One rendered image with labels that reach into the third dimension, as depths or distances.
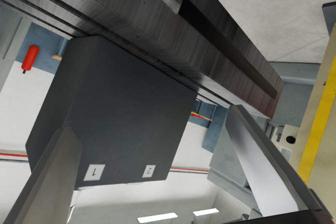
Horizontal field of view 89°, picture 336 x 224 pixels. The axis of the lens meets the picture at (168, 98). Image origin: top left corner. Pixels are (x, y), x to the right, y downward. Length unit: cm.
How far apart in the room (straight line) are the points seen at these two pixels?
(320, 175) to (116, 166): 129
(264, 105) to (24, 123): 454
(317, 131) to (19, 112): 461
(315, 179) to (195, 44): 131
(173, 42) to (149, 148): 19
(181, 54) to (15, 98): 442
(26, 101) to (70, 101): 432
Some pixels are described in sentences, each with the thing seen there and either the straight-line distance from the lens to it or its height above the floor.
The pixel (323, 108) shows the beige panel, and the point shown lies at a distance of 148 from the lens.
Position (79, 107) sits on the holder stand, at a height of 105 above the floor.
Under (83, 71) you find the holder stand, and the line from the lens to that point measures 22.
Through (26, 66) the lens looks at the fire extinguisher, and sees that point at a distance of 430.
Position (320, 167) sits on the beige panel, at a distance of 143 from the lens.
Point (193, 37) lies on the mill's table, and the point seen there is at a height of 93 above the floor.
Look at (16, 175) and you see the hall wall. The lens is 511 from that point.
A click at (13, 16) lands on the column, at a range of 64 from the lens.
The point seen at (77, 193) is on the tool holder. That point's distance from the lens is 33.
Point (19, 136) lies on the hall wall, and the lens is 474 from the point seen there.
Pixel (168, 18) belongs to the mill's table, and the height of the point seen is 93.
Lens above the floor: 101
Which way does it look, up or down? 3 degrees down
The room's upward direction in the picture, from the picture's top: 159 degrees counter-clockwise
